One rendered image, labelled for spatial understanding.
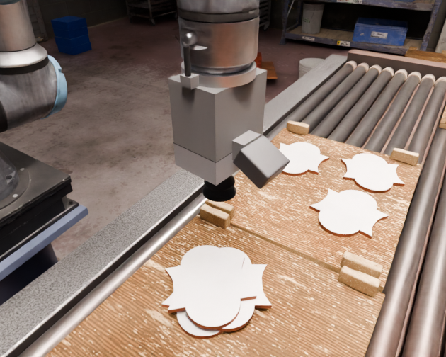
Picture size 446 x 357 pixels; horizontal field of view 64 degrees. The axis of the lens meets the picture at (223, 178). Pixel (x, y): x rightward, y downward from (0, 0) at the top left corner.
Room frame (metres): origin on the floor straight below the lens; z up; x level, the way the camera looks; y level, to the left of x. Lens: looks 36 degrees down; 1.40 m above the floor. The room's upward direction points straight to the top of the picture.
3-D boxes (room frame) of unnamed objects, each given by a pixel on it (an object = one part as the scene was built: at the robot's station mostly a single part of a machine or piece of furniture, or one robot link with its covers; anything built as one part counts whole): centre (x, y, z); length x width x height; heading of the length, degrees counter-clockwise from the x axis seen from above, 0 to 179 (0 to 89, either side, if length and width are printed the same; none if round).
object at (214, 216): (0.50, 0.02, 0.95); 0.06 x 0.02 x 0.03; 57
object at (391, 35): (4.86, -2.03, 0.25); 0.62 x 0.42 x 0.22; 68
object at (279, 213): (0.62, -0.21, 0.93); 0.41 x 0.35 x 0.02; 148
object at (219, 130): (0.34, -0.01, 1.23); 0.12 x 0.09 x 0.16; 50
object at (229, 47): (0.36, 0.01, 1.30); 0.08 x 0.08 x 0.05
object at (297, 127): (0.85, -0.20, 0.95); 0.06 x 0.02 x 0.03; 58
